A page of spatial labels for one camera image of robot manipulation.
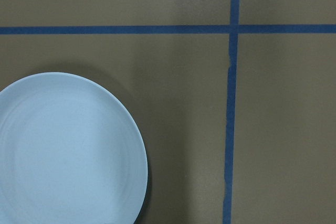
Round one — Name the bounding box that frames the light blue plate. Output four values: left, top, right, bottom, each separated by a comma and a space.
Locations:
1, 72, 148, 223

